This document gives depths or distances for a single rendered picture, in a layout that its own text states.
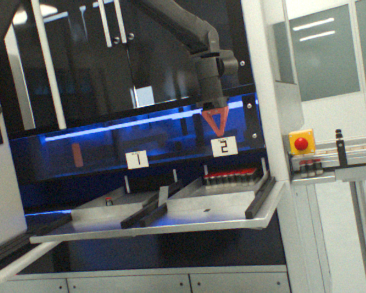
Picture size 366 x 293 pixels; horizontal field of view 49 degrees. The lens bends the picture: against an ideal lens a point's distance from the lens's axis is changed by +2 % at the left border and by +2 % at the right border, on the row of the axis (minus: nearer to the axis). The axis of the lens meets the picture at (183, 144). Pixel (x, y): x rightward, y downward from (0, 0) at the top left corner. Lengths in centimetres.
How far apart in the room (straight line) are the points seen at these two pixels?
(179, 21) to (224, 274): 89
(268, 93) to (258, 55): 13
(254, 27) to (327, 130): 467
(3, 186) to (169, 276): 72
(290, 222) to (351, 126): 461
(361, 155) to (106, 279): 106
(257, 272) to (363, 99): 466
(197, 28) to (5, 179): 101
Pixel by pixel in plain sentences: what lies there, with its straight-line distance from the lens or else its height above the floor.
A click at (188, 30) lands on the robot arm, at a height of 135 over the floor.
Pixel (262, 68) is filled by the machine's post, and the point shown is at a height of 125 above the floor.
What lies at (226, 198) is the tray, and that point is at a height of 90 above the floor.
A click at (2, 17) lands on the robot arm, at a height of 136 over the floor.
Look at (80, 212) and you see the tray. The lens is 132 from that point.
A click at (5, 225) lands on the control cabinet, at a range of 166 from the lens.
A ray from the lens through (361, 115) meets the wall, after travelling 591.
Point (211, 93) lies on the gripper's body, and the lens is 102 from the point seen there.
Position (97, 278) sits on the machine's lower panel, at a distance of 171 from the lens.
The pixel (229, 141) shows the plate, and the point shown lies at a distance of 133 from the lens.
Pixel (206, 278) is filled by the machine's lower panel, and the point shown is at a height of 56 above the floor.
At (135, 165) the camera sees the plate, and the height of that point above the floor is 100.
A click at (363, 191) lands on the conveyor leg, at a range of 148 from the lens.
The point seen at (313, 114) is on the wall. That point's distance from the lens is 590.
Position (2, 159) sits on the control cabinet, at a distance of 169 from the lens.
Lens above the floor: 114
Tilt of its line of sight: 4 degrees down
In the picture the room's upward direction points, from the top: 11 degrees counter-clockwise
